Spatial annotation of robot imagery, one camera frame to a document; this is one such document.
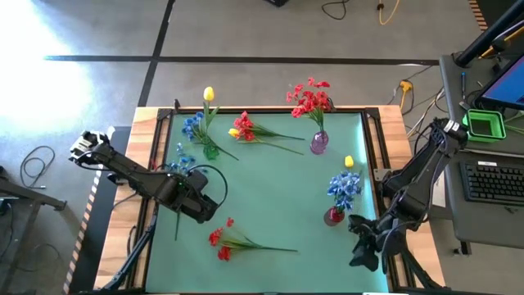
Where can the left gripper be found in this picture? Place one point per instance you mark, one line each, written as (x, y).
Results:
(202, 209)

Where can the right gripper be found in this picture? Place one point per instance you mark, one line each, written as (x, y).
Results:
(387, 237)

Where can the red artificial flower bunch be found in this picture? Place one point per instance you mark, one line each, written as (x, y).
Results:
(223, 254)
(309, 102)
(245, 125)

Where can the blue artificial flower bunch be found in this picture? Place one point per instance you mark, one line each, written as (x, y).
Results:
(344, 188)
(182, 160)
(190, 123)

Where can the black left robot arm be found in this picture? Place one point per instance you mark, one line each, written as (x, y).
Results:
(135, 174)

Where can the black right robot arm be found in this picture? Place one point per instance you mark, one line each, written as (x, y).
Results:
(425, 160)

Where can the red glass vase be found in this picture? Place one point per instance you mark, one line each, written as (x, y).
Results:
(335, 216)

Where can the green glass vase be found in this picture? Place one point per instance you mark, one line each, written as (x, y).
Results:
(211, 152)

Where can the purple glass vase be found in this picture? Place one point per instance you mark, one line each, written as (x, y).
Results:
(319, 143)

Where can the black support strut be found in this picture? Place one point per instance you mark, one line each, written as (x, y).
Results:
(413, 266)
(135, 254)

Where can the green table mat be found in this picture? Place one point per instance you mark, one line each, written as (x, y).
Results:
(266, 270)

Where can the white paper sheet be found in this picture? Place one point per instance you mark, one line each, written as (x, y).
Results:
(439, 192)

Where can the black floor mat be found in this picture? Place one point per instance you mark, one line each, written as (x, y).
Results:
(96, 254)

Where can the striped hazard tape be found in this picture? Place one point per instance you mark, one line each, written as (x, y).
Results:
(85, 217)

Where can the grey desk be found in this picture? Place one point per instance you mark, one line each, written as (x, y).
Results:
(483, 229)

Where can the black keyboard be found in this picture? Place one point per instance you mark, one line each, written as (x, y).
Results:
(491, 184)

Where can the green plastic box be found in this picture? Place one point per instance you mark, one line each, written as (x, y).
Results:
(466, 123)

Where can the yellow plug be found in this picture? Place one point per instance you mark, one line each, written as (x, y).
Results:
(405, 86)

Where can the black metal stand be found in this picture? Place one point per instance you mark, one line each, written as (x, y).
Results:
(37, 196)

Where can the blue pen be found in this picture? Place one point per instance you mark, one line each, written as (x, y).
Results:
(463, 80)

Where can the monitor with blue screen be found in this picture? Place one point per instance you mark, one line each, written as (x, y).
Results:
(509, 88)

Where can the black equipment box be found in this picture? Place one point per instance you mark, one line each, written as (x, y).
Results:
(277, 2)

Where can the black table frame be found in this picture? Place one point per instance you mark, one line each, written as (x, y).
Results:
(266, 111)

